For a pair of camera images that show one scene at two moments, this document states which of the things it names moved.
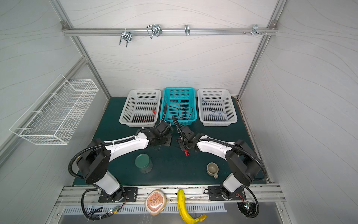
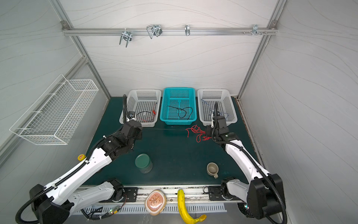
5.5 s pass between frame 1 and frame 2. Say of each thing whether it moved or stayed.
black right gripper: moved
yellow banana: stayed
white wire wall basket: stayed
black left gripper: moved
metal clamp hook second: stayed
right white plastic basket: stayed
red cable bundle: moved
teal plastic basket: stayed
